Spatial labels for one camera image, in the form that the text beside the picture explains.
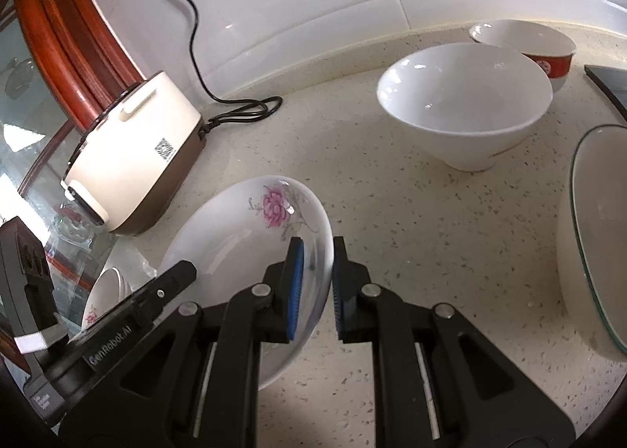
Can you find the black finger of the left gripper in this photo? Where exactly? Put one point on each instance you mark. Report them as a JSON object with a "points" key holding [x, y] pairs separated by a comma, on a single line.
{"points": [[104, 343]]}

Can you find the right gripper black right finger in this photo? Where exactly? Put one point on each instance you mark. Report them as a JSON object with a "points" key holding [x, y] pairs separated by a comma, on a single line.
{"points": [[438, 381]]}

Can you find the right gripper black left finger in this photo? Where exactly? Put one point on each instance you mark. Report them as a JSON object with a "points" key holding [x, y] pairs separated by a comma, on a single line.
{"points": [[192, 381]]}

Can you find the white bowl with floral print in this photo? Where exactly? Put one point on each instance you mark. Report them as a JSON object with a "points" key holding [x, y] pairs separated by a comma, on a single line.
{"points": [[108, 291]]}

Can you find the white floral plate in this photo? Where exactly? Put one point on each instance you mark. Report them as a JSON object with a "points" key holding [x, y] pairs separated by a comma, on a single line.
{"points": [[234, 237]]}

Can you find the large white green-rimmed bowl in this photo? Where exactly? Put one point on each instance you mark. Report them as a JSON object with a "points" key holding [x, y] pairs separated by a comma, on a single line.
{"points": [[591, 240]]}

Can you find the plain white bowl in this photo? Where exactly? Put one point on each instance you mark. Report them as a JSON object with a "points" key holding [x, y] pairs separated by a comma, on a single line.
{"points": [[468, 103]]}

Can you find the red and white bowl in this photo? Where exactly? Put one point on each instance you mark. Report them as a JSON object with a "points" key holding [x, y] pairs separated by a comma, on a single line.
{"points": [[551, 49]]}

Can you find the white and brown rice cooker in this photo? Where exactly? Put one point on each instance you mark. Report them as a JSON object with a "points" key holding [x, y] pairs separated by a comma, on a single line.
{"points": [[133, 159]]}

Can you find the black induction cooktop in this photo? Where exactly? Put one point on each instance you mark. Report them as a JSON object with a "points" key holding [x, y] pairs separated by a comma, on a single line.
{"points": [[612, 81]]}

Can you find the red wooden window frame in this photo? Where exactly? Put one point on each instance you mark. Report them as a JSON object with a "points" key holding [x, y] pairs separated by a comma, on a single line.
{"points": [[78, 56]]}

